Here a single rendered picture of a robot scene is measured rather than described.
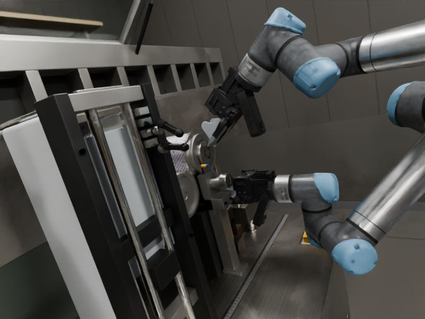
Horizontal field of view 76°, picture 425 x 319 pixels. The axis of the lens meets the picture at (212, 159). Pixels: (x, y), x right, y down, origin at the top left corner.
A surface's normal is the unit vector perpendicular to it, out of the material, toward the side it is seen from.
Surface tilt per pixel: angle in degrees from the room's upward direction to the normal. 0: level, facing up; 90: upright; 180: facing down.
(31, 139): 90
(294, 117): 90
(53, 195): 90
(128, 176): 90
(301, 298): 0
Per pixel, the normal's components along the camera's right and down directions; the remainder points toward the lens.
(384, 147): -0.52, 0.32
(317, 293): -0.24, -0.95
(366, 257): 0.08, 0.20
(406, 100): -0.97, -0.20
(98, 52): 0.83, -0.08
